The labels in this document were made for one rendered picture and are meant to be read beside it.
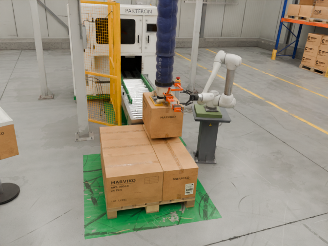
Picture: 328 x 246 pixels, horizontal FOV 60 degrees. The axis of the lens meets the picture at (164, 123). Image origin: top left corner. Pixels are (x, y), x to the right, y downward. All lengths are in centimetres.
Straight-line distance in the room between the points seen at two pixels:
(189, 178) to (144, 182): 50
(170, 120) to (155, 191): 88
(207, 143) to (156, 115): 108
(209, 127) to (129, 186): 155
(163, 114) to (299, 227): 196
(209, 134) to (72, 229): 216
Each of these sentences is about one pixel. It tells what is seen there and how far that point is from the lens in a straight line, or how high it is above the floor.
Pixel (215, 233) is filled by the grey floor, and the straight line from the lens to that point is 326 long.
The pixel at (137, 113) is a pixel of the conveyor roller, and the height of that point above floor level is 55.
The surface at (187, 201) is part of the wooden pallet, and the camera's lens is 343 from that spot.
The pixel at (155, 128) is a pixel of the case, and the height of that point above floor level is 76.
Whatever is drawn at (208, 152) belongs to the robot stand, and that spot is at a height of 18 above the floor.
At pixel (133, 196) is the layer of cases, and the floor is 26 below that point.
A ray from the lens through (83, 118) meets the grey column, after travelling 478.
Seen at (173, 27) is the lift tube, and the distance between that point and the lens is 335.
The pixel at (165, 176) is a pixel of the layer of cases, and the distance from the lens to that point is 312.
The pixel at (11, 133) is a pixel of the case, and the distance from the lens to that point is 331.
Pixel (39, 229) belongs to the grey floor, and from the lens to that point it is 337.
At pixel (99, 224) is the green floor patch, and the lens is 329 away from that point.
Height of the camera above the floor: 227
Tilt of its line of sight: 24 degrees down
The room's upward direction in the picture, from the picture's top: 3 degrees clockwise
